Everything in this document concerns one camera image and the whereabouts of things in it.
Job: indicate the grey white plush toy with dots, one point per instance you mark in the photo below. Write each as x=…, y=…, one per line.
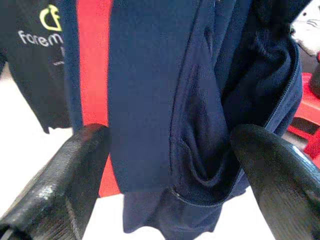
x=307, y=32

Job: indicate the navy and red jacket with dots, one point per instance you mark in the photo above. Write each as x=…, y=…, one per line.
x=150, y=87

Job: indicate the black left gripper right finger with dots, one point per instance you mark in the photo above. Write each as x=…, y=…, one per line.
x=282, y=190

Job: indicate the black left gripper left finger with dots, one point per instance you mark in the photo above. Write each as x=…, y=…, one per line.
x=50, y=190

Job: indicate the black logo polo shirt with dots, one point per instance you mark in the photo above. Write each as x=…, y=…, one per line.
x=32, y=75

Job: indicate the red plastic stool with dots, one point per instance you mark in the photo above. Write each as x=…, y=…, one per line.
x=306, y=107

